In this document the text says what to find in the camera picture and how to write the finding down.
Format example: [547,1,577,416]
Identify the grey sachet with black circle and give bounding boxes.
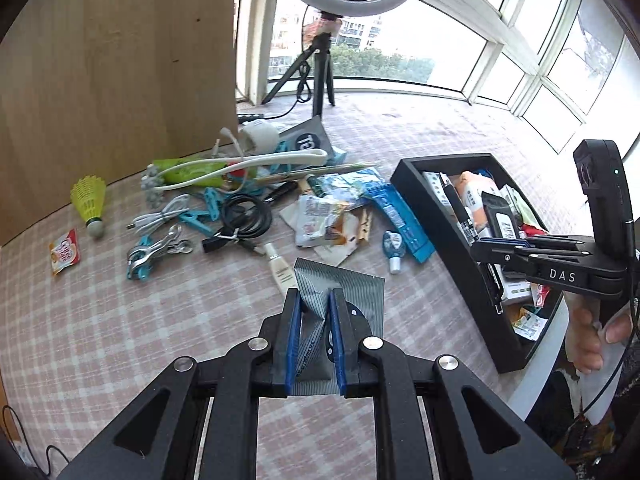
[292,257,386,396]

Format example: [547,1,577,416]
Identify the wooden clothes pegs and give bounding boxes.
[352,207,376,246]

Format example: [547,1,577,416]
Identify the metal clips bunch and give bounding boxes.
[126,225,195,281]

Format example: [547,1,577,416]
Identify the black marker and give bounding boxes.
[262,180,301,203]

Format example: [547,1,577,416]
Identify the small blue sanitizer bottle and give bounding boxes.
[382,230,408,275]

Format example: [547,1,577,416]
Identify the person's patterned clothing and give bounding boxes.
[525,310,640,480]

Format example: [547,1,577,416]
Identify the black tray container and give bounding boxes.
[390,152,566,375]

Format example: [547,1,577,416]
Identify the white plug cable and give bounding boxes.
[212,127,246,161]

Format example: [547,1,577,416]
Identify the white usb cable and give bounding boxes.
[126,194,193,233]

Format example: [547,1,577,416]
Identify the clear blue card packet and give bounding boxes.
[315,167,388,201]

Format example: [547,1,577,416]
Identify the black adapter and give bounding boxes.
[201,230,241,254]

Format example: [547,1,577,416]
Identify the black pen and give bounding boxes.
[437,172,473,246]

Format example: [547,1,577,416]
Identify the white tape roll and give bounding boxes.
[242,121,280,153]

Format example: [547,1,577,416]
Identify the thin bamboo stick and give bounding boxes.
[255,161,379,182]

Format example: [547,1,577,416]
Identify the blue wipes packet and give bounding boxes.
[360,180,435,263]

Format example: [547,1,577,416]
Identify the cream tube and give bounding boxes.
[262,242,298,296]

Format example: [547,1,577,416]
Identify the yellow shuttlecock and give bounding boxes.
[70,175,108,239]

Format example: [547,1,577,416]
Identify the wooden cabinet panel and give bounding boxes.
[0,0,240,246]

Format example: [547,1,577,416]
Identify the white curved plastic strap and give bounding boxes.
[160,149,328,192]

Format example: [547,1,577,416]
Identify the orange white snack sachet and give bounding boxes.
[295,195,361,248]

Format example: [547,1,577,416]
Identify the dark grey sachet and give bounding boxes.
[277,115,333,166]

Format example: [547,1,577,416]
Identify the lime green plastic pouch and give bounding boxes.
[151,156,261,186]

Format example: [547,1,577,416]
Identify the black coiled cable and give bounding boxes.
[222,192,273,241]

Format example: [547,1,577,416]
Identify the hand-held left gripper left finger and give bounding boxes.
[56,287,303,480]

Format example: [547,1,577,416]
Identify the plastic grape bunch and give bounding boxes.
[140,162,173,206]

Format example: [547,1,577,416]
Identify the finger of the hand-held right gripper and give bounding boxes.
[480,233,597,256]
[471,241,583,281]

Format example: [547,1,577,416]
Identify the orange white tissue pack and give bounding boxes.
[456,170,496,233]

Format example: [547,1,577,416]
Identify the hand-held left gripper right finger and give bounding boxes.
[327,287,576,480]

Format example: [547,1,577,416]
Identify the person's right hand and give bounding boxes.
[562,292,636,373]

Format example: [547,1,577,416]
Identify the red white creamer sachet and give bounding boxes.
[48,228,82,276]

